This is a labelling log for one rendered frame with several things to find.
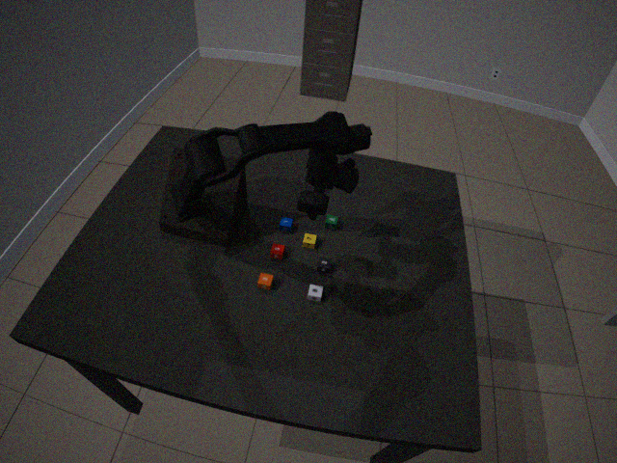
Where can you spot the blue block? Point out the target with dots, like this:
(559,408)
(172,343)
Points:
(286,224)

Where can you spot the orange block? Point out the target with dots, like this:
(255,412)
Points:
(265,281)

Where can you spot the yellow block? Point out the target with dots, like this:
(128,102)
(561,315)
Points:
(309,240)

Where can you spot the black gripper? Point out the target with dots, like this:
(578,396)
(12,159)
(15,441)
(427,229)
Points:
(316,202)

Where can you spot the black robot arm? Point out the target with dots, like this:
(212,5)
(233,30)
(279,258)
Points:
(325,138)

